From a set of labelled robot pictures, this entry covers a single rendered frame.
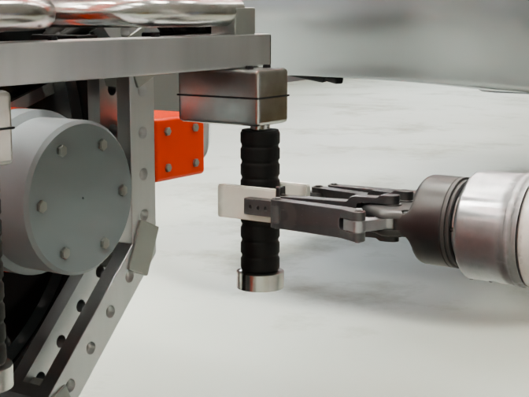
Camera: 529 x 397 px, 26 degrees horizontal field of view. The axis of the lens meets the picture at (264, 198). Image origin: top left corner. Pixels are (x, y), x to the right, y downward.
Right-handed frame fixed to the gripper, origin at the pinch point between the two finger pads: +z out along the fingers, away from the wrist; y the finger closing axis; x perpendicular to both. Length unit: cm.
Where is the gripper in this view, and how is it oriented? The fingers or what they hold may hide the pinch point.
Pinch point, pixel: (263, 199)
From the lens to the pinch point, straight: 104.5
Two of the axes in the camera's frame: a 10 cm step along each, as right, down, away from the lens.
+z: -8.3, -0.9, 5.5
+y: 5.6, -1.4, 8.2
